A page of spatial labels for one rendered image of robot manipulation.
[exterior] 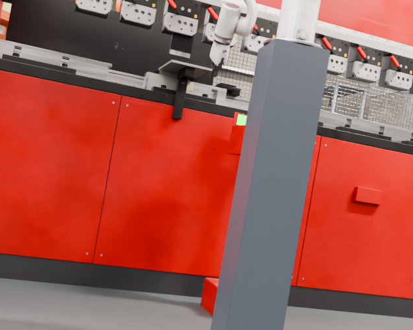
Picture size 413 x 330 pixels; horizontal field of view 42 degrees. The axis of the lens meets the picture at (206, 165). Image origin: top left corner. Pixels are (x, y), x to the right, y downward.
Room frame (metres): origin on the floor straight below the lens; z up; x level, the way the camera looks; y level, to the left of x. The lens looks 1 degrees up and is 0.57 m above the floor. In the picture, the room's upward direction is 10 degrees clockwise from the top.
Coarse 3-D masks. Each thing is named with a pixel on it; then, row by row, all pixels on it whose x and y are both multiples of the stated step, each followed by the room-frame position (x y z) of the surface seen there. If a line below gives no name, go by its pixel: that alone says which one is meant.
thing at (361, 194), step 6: (360, 192) 2.64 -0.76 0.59; (366, 192) 2.65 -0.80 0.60; (372, 192) 2.66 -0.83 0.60; (378, 192) 2.67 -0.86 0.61; (354, 198) 2.65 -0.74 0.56; (360, 198) 2.65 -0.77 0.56; (366, 198) 2.66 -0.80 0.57; (372, 198) 2.67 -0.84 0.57; (378, 198) 2.68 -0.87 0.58; (378, 204) 2.68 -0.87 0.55
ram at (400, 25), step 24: (216, 0) 2.52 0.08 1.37; (264, 0) 2.59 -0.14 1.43; (336, 0) 2.70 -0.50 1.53; (360, 0) 2.74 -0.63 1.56; (384, 0) 2.78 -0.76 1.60; (408, 0) 2.82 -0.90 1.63; (336, 24) 2.71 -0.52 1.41; (360, 24) 2.74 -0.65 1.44; (384, 24) 2.79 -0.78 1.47; (408, 24) 2.83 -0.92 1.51; (384, 48) 2.79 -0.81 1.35
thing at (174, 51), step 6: (174, 36) 2.50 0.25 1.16; (180, 36) 2.51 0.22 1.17; (186, 36) 2.51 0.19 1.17; (174, 42) 2.50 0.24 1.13; (180, 42) 2.51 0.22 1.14; (186, 42) 2.52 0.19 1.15; (192, 42) 2.52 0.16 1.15; (174, 48) 2.50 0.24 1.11; (180, 48) 2.51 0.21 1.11; (186, 48) 2.52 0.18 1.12; (174, 54) 2.51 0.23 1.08; (180, 54) 2.52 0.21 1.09; (186, 54) 2.53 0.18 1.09
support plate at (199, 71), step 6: (174, 60) 2.23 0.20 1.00; (162, 66) 2.40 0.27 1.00; (168, 66) 2.34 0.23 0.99; (174, 66) 2.32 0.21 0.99; (180, 66) 2.29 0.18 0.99; (186, 66) 2.27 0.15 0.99; (192, 66) 2.25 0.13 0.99; (198, 66) 2.26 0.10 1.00; (168, 72) 2.49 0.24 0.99; (174, 72) 2.46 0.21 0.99; (198, 72) 2.36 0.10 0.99; (204, 72) 2.34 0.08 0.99
